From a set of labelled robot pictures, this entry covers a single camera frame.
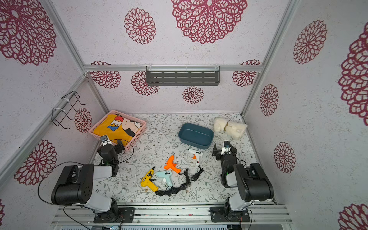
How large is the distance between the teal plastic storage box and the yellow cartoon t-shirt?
324mm

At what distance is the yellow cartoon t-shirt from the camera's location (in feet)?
3.33

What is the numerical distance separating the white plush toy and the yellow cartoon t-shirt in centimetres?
58

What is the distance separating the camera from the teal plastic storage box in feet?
3.27

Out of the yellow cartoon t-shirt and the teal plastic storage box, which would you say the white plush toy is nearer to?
the teal plastic storage box

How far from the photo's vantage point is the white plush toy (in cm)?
98
